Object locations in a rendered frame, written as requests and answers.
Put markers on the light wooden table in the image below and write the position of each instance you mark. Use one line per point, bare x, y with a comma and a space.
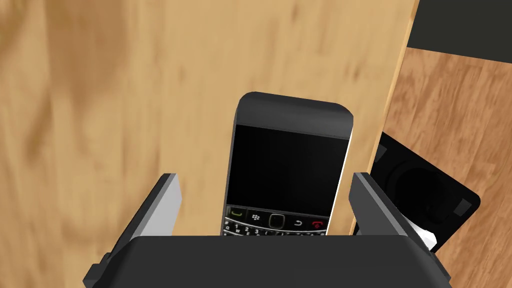
120, 100

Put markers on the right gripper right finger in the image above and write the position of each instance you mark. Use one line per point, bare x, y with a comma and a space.
374, 212

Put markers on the black rounded flat block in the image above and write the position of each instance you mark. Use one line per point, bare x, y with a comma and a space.
420, 188

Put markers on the black keypad phone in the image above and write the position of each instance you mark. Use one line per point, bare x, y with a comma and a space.
286, 168

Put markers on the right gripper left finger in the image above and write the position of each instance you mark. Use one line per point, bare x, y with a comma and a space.
160, 212

